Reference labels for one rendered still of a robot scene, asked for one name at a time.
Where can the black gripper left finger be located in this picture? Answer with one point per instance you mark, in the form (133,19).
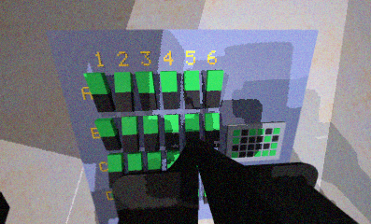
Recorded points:
(176,187)

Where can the light blue switch panel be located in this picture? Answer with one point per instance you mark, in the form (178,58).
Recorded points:
(136,97)

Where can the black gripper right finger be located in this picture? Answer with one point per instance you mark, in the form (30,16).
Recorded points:
(227,183)

